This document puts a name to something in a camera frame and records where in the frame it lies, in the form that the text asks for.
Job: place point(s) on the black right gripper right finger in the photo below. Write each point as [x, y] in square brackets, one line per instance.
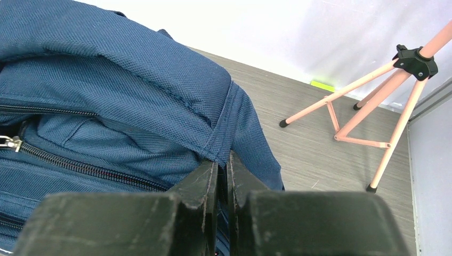
[267, 222]

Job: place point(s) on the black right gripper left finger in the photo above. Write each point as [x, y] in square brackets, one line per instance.
[181, 221]

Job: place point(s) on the navy blue backpack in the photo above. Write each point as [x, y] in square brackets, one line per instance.
[92, 101]

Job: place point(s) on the green marker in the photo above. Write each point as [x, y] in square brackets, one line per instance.
[323, 86]

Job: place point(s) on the pink music stand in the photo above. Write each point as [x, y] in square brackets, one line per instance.
[418, 63]

